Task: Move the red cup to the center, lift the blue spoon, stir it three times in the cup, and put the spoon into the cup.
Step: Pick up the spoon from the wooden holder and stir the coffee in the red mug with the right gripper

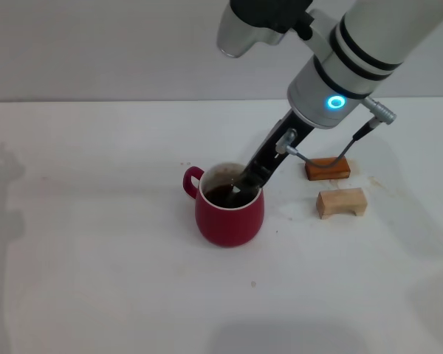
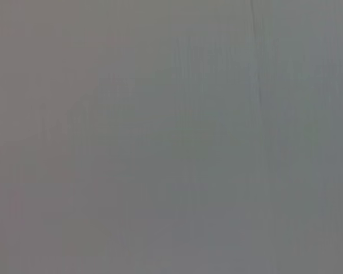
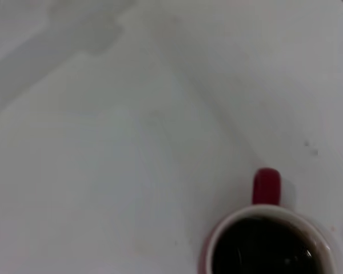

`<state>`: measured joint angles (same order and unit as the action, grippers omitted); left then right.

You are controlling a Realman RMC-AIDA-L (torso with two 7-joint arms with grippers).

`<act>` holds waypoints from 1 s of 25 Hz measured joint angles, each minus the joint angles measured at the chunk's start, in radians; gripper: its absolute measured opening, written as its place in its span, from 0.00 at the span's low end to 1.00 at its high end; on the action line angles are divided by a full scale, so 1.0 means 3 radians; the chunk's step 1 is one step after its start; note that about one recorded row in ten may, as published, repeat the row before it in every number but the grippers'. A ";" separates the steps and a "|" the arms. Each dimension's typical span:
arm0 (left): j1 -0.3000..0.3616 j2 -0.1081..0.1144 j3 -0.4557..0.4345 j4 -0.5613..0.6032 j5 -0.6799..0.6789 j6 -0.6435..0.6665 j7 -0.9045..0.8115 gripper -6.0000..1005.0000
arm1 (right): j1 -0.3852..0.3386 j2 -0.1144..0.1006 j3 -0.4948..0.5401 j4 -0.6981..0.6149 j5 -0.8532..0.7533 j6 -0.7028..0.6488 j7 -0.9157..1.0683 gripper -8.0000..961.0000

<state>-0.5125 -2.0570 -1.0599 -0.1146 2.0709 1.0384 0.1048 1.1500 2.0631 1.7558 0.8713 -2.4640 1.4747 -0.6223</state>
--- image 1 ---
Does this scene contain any light wooden arch block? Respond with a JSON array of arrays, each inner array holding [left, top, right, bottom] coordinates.
[[315, 187, 368, 221]]

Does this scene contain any right gripper cable with plug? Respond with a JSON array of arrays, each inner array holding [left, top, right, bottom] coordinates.
[[275, 95, 397, 170]]

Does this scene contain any right wrist camera housing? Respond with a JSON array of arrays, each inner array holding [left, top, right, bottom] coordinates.
[[216, 0, 315, 59]]

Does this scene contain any orange-brown wooden block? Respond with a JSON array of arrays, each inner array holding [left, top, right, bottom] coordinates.
[[304, 157, 351, 181]]

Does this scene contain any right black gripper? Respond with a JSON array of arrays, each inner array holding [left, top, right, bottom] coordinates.
[[227, 108, 315, 206]]

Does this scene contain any red ceramic coffee cup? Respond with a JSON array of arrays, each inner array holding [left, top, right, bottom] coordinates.
[[182, 162, 265, 249]]

